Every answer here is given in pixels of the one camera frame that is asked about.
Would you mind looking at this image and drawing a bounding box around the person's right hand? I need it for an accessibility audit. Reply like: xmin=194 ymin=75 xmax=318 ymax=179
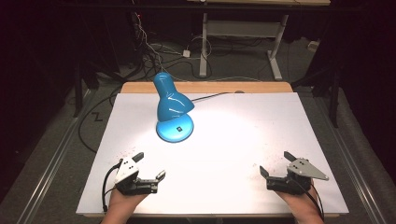
xmin=276 ymin=179 xmax=319 ymax=216

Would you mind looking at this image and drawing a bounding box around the white table cover sheet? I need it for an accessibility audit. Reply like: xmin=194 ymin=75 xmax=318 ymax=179
xmin=76 ymin=91 xmax=350 ymax=217

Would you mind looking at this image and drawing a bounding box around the person's left hand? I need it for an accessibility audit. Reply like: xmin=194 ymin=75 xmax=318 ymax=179
xmin=107 ymin=188 xmax=149 ymax=216

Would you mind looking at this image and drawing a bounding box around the blue desk lamp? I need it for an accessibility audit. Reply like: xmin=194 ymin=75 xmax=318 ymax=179
xmin=152 ymin=71 xmax=196 ymax=144

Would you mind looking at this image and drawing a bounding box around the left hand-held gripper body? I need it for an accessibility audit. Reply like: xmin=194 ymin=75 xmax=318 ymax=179
xmin=113 ymin=157 xmax=160 ymax=196

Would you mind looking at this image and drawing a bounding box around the metal floor rail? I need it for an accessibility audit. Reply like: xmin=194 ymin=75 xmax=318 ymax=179
xmin=15 ymin=88 xmax=94 ymax=224
xmin=314 ymin=92 xmax=389 ymax=224

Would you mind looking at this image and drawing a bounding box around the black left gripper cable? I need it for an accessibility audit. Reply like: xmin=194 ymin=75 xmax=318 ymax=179
xmin=101 ymin=158 xmax=124 ymax=213

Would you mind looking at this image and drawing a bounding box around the black lamp cord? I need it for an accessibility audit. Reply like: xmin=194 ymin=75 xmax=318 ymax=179
xmin=190 ymin=91 xmax=246 ymax=103

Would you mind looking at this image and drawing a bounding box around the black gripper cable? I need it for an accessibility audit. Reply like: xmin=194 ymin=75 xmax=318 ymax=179
xmin=290 ymin=176 xmax=325 ymax=221
xmin=101 ymin=158 xmax=124 ymax=213

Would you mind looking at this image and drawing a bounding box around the white desk frame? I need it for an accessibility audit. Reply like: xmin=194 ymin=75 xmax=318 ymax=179
xmin=186 ymin=0 xmax=332 ymax=81

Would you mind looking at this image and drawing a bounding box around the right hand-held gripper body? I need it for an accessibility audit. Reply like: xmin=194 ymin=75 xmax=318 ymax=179
xmin=265 ymin=157 xmax=330 ymax=196

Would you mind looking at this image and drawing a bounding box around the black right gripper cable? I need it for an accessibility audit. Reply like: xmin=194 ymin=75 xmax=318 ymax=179
xmin=290 ymin=176 xmax=325 ymax=221

